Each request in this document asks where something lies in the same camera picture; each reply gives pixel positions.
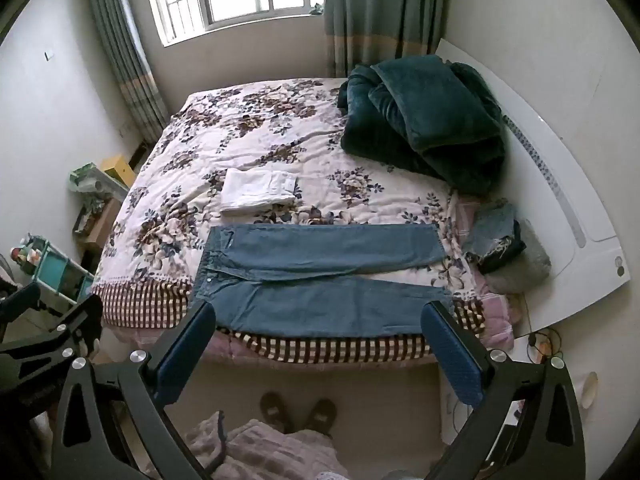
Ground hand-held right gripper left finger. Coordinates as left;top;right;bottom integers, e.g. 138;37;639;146
50;301;236;480

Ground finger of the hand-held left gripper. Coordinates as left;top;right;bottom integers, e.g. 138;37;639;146
0;282;42;341
0;294;104;367

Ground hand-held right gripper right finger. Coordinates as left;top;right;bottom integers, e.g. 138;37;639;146
421;301;587;480

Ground blue denim pants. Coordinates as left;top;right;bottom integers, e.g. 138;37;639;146
190;224;456;338

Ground white folded pants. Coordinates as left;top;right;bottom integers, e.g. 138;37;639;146
220;167;298;215

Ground teal storage rack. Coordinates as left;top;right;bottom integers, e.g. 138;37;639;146
12;234;96;311

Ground cardboard box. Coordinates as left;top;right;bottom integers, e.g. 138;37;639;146
72;195;123;251

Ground dark cloth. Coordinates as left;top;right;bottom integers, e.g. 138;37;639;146
480;220;527;275

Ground folded denim garment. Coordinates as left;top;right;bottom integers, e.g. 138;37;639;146
460;202;521;261

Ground person's pink fleece clothing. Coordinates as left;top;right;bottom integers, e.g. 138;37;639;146
180;410;351;480

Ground green patterned bag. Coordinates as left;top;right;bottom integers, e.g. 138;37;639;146
69;162;131;206

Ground white round object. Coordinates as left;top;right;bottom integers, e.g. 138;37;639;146
580;371;599;408

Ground yellow box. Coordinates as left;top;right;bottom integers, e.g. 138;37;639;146
101;155;137;186

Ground floral bed blanket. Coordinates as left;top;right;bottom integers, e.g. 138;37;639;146
90;77;516;366

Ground dark green fleece blanket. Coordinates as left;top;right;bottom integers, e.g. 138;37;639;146
337;55;506;196

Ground green striped curtain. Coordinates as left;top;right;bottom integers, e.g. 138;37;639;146
322;0;453;78
85;0;171;146

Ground orange and black cable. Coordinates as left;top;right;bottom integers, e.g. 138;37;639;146
520;327;566;361

